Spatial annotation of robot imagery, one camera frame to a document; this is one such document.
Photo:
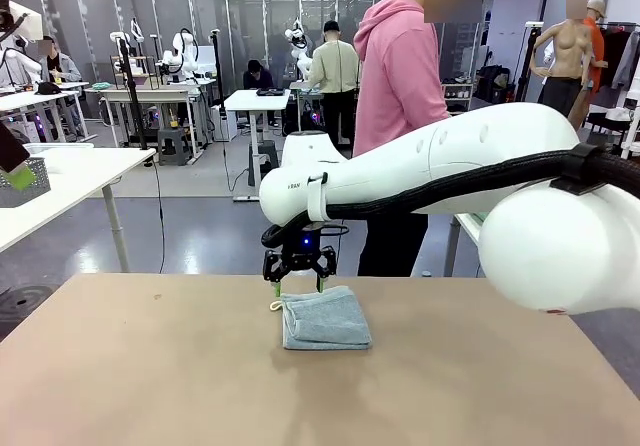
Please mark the black shelf cart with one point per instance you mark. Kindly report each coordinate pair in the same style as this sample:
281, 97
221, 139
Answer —
607, 128

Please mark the black backpack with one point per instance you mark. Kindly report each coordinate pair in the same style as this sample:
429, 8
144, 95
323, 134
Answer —
492, 83

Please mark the dark grey step stool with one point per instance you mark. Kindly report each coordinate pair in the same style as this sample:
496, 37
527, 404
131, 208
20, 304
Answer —
262, 153

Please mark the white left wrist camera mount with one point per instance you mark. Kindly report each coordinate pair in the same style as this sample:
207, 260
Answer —
27, 26

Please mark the black pole stand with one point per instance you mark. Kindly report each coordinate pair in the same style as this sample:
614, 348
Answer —
217, 66

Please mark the grey hanging garment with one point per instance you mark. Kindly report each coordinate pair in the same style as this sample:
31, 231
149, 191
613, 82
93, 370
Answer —
631, 66

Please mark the grey towel with white loop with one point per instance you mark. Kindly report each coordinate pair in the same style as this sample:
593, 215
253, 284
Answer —
325, 326

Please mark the white box under desk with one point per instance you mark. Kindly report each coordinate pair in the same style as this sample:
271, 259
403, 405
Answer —
225, 126

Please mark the camera stand with white top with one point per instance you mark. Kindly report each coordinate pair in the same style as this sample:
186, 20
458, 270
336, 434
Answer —
530, 51

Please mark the person in pink hoodie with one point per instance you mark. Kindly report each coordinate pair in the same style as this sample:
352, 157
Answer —
400, 91

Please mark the mannequin with orange shirt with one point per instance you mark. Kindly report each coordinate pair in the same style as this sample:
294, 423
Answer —
595, 41

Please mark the white desk with black cap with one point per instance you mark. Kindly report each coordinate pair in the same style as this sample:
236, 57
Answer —
30, 98

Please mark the white table with grey leg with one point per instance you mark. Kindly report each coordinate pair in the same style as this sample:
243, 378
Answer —
75, 176

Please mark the clear plastic storage box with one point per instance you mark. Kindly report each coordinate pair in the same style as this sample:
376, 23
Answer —
60, 147

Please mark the white hat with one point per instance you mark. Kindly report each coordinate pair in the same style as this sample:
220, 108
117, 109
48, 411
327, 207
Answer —
617, 115

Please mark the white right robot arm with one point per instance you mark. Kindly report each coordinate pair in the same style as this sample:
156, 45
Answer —
450, 151

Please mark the seated person in dark clothes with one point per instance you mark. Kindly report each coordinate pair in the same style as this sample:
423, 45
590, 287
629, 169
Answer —
257, 78

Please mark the black cap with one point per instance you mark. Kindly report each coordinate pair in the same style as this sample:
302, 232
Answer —
47, 88

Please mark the green cloth on workbench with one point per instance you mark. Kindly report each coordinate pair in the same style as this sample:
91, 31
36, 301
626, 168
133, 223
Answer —
101, 86

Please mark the small white standing desk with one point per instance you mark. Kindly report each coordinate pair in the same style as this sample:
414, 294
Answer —
250, 100

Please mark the shoe shelf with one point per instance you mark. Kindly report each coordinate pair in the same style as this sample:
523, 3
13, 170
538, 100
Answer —
457, 93

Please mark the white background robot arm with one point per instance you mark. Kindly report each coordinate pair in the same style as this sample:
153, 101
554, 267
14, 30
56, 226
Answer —
300, 61
182, 48
22, 66

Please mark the light grey plastic basket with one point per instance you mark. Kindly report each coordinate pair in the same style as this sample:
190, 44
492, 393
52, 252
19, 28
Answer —
44, 176

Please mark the seated person in grey jacket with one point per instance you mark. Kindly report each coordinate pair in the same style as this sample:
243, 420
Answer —
62, 68

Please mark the standing person in beige jacket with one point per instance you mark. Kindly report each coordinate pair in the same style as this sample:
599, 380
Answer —
332, 71

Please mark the white table with rounded corners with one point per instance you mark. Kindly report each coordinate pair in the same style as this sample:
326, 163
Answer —
452, 246

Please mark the long white workbench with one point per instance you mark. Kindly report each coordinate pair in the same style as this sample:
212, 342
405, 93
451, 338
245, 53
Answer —
145, 95

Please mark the black round floor base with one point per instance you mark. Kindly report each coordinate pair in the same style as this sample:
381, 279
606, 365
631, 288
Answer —
22, 306

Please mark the black tripod stand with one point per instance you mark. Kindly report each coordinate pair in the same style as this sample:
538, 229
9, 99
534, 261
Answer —
131, 91

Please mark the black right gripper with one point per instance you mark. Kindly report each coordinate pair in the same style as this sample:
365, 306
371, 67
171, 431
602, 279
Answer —
304, 248

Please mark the bare mannequin with dark trousers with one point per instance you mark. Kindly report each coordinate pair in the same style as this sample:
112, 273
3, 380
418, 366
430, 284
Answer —
565, 46

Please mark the dark hanging garment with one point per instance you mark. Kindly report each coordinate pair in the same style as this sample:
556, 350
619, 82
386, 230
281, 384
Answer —
612, 56

